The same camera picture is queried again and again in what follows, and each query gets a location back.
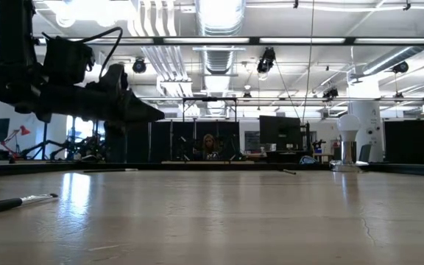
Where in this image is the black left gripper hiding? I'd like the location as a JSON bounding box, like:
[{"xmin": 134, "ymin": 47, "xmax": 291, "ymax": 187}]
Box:
[{"xmin": 70, "ymin": 85, "xmax": 166, "ymax": 124}]

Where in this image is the black background robot rig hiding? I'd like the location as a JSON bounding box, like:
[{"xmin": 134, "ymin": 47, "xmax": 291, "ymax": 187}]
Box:
[{"xmin": 20, "ymin": 132, "xmax": 106, "ymax": 163}]

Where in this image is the person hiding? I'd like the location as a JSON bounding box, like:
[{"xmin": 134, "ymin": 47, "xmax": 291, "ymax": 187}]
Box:
[{"xmin": 197, "ymin": 133, "xmax": 222, "ymax": 162}]

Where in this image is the red desk lamp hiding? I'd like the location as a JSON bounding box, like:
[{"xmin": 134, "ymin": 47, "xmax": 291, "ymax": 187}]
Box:
[{"xmin": 0, "ymin": 124, "xmax": 32, "ymax": 148}]

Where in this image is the dark notice board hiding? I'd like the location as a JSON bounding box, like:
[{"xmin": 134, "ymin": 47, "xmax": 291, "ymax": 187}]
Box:
[{"xmin": 244, "ymin": 131, "xmax": 261, "ymax": 152}]

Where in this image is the black monitor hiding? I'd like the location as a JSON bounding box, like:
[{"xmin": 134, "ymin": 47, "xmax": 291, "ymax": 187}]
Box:
[{"xmin": 258, "ymin": 115, "xmax": 303, "ymax": 152}]

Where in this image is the white bulb lamp chrome base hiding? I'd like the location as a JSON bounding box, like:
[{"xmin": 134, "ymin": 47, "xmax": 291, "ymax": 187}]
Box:
[{"xmin": 330, "ymin": 113, "xmax": 370, "ymax": 173}]

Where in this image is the white round column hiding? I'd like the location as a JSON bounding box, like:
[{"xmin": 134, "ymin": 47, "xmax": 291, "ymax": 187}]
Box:
[{"xmin": 347, "ymin": 79, "xmax": 384, "ymax": 163}]

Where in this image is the black partition wall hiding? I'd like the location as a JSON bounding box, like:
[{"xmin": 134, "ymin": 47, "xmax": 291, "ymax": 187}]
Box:
[
  {"xmin": 384, "ymin": 119, "xmax": 424, "ymax": 165},
  {"xmin": 104, "ymin": 120, "xmax": 241, "ymax": 163}
]

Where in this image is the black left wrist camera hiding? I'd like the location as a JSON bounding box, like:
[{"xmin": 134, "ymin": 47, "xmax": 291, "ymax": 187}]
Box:
[{"xmin": 99, "ymin": 63, "xmax": 129, "ymax": 93}]

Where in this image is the black gantry frame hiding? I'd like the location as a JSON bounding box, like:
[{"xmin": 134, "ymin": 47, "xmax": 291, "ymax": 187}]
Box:
[{"xmin": 181, "ymin": 96, "xmax": 238, "ymax": 122}]

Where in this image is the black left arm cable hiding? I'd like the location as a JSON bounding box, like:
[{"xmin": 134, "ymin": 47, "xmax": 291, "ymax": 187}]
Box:
[{"xmin": 41, "ymin": 26, "xmax": 124, "ymax": 80}]

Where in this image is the black aluminium table frame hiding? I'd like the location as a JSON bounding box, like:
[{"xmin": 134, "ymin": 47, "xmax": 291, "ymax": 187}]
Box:
[{"xmin": 0, "ymin": 161, "xmax": 424, "ymax": 178}]

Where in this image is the silver ventilation duct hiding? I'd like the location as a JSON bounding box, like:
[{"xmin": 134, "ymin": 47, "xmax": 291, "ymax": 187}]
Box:
[{"xmin": 195, "ymin": 0, "xmax": 246, "ymax": 74}]

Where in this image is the black overhead rail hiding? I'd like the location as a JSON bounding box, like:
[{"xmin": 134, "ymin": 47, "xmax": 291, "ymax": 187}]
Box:
[{"xmin": 0, "ymin": 35, "xmax": 424, "ymax": 48}]

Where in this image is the thin hanging cable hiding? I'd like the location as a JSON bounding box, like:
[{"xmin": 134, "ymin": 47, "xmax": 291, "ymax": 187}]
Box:
[{"xmin": 302, "ymin": 0, "xmax": 315, "ymax": 122}]

